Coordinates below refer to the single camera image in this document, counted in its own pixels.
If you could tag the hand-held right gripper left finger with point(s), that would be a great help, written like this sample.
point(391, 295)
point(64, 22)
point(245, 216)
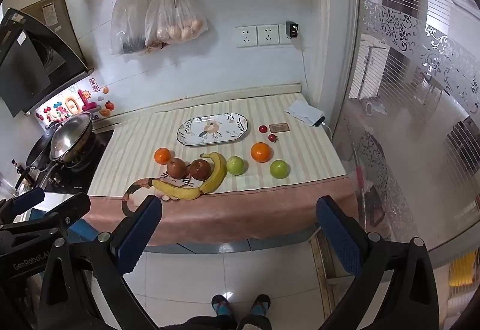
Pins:
point(139, 236)

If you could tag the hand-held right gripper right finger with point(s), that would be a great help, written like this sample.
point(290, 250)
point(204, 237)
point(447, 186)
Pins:
point(337, 236)

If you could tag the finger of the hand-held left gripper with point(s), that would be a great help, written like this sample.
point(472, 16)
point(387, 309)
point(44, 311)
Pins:
point(28, 199)
point(73, 208)

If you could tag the yellow banana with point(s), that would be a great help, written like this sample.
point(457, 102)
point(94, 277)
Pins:
point(219, 172)
point(176, 190)

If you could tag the brown russet apple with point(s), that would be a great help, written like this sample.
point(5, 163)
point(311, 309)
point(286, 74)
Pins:
point(176, 167)

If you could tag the small orange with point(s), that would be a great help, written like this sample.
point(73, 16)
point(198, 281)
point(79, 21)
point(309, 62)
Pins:
point(162, 156)

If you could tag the red apple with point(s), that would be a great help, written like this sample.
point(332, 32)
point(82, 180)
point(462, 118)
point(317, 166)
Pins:
point(198, 169)

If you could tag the green apple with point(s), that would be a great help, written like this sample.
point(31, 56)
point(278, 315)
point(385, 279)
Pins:
point(279, 169)
point(235, 165)

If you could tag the large orange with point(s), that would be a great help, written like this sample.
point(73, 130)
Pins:
point(260, 152)

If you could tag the red cherry tomato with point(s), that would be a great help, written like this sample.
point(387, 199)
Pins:
point(263, 129)
point(273, 138)

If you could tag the floral oval ceramic plate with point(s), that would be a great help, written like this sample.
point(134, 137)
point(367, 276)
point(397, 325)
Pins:
point(213, 129)

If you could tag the black glass stove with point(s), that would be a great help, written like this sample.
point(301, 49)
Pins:
point(86, 172)

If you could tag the black frying pan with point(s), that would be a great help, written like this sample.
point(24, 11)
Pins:
point(37, 154)

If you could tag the steel wok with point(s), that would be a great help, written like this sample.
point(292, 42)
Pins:
point(69, 135)

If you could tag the person's right shoe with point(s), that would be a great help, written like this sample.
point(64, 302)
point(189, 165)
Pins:
point(260, 305)

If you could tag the person's shoe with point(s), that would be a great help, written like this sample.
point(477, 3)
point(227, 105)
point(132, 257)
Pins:
point(222, 306)
point(260, 305)

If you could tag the person's left shoe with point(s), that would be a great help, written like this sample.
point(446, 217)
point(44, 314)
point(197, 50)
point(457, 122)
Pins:
point(222, 306)

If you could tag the brown printed cloth label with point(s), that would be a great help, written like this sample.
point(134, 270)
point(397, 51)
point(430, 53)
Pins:
point(279, 127)

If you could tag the white folded cloth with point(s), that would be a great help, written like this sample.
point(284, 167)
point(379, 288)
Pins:
point(303, 111)

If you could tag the frosted glass sliding door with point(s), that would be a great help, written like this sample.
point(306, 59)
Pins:
point(412, 127)

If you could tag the black range hood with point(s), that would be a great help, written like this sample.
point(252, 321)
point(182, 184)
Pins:
point(37, 52)

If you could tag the steel hood chimney cover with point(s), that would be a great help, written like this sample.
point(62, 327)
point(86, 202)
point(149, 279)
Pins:
point(52, 15)

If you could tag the clear bag with dark contents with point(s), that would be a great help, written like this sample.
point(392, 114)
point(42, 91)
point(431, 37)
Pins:
point(127, 22)

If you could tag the black plug charger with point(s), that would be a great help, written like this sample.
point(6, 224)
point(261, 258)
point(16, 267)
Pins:
point(292, 29)

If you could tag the clear bag with round produce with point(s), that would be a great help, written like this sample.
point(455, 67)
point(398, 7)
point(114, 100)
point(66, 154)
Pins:
point(176, 19)

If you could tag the group of colourful wall stickers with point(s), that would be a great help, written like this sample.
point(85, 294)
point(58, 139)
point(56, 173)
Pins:
point(71, 105)

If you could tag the white wall socket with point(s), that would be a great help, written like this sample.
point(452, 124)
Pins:
point(268, 35)
point(282, 38)
point(245, 37)

